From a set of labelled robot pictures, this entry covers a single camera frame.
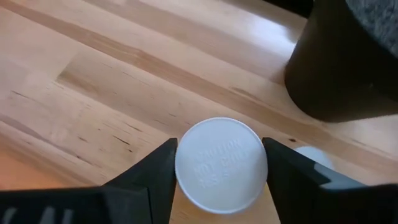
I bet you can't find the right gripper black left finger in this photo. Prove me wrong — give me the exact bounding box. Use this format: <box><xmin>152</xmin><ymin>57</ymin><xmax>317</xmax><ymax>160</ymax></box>
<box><xmin>102</xmin><ymin>138</ymin><xmax>178</xmax><ymax>224</ymax></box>

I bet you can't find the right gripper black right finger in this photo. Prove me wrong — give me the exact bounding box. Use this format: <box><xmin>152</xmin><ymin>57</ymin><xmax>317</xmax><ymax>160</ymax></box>
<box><xmin>262</xmin><ymin>137</ymin><xmax>364</xmax><ymax>224</ymax></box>

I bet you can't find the orange pill bottle small cap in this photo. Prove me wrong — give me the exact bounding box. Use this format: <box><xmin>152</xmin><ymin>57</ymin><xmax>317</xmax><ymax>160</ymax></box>
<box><xmin>294</xmin><ymin>146</ymin><xmax>335</xmax><ymax>170</ymax></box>

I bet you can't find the orange pill bottle large cap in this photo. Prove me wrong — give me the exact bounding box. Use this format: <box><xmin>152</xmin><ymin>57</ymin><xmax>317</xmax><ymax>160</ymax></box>
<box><xmin>174</xmin><ymin>117</ymin><xmax>269</xmax><ymax>215</ymax></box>

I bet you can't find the green plant in black pot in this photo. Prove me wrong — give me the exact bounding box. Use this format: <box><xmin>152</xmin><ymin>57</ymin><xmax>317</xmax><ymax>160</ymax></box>
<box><xmin>284</xmin><ymin>0</ymin><xmax>398</xmax><ymax>123</ymax></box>

